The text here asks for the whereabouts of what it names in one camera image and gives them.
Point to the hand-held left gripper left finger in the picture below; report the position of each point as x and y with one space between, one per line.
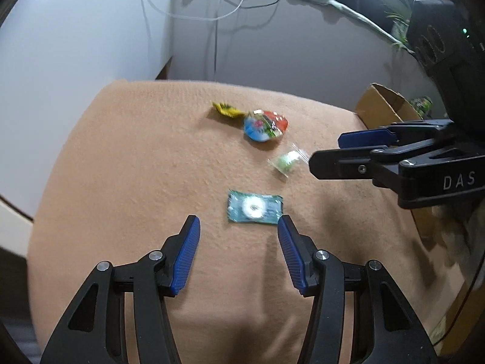
185 254

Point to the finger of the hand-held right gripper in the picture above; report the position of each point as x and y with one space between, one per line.
341 165
363 138

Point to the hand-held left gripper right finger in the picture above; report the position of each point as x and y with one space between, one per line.
291 254

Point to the cardboard box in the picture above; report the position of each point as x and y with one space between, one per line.
379 106

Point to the green candy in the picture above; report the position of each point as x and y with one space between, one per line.
287 161

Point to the teal mint candy packet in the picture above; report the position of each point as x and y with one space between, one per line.
254 206

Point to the green printed box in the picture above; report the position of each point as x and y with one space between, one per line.
422 104

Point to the green potted plant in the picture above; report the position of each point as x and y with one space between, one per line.
398 22

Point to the round blue red snack packet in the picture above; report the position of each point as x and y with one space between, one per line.
263 127

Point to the yellow wrapped candy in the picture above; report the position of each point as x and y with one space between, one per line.
227 110

